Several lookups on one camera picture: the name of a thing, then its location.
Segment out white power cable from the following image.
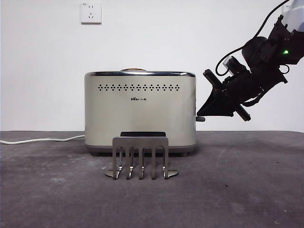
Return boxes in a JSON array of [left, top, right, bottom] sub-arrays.
[[0, 135, 86, 145]]

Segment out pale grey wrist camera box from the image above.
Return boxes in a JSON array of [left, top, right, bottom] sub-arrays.
[[222, 56, 247, 75]]

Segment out white wall socket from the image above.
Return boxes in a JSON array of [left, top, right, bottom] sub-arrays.
[[80, 3, 102, 25]]

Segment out steel toast rack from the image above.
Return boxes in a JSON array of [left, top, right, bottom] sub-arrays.
[[104, 137, 179, 180]]

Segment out cream steel toaster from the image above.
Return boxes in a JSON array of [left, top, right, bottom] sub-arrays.
[[84, 70, 197, 157]]

